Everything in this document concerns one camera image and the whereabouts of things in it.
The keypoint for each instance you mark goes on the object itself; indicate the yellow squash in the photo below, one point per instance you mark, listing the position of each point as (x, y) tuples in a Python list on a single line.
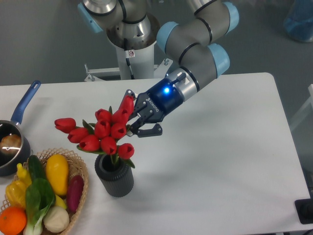
[(57, 170)]

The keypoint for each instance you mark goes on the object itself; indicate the dark grey ribbed vase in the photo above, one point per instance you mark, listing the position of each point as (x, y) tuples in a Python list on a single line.
[(117, 179)]

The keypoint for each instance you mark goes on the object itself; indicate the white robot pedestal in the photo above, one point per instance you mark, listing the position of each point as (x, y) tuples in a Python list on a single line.
[(135, 49)]

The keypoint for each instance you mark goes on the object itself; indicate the blue handled saucepan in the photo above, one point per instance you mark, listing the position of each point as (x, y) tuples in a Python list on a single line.
[(8, 163)]

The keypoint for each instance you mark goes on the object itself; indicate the beige round mushroom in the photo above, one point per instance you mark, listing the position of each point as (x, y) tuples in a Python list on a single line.
[(56, 219)]

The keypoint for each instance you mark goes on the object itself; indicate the small yellow fruit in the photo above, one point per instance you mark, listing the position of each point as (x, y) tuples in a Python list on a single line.
[(60, 202)]

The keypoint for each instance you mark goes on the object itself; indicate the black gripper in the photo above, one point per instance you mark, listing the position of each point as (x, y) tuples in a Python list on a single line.
[(153, 105)]

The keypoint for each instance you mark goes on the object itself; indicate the green bok choy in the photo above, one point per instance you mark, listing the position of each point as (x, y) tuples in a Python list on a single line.
[(39, 198)]

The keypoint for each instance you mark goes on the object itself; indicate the blue translucent container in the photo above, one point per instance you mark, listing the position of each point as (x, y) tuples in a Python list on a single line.
[(298, 23)]

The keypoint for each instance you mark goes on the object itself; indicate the white frame at right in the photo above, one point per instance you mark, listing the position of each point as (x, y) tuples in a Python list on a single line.
[(303, 111)]

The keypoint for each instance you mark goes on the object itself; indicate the black device at edge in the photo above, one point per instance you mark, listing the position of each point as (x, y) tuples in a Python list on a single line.
[(304, 208)]

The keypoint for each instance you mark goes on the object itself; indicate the yellow bell pepper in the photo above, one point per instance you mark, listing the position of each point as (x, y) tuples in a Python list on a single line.
[(15, 193)]

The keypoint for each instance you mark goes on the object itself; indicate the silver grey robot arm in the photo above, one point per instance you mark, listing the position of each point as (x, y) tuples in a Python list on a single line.
[(192, 46)]

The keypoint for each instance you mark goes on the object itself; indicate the brown bread bun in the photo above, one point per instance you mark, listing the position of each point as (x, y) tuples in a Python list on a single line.
[(10, 145)]

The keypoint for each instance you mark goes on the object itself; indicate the purple eggplant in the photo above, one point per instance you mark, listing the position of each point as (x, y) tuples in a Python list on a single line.
[(74, 192)]

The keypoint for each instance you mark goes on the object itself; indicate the red tulip bouquet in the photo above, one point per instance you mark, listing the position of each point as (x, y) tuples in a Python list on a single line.
[(102, 136)]

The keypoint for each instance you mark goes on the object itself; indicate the orange fruit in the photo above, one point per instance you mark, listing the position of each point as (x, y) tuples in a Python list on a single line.
[(12, 221)]

